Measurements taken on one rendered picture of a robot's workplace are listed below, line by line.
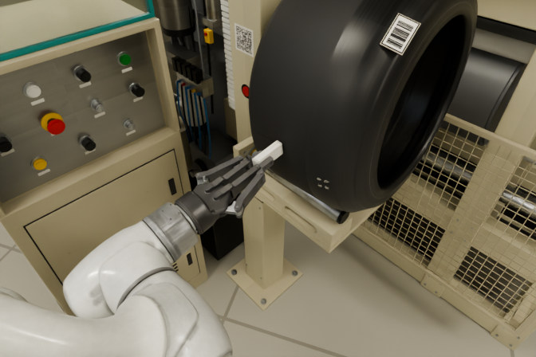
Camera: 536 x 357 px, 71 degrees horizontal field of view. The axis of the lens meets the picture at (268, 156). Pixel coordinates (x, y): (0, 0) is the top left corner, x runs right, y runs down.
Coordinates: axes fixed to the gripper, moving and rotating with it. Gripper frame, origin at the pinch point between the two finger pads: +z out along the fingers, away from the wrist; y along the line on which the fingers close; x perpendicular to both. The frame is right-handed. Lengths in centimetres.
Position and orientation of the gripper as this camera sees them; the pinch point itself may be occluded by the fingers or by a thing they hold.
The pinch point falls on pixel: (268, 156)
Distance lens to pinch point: 74.8
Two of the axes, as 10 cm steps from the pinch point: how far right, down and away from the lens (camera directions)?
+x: 1.0, 6.9, 7.2
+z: 7.1, -5.5, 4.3
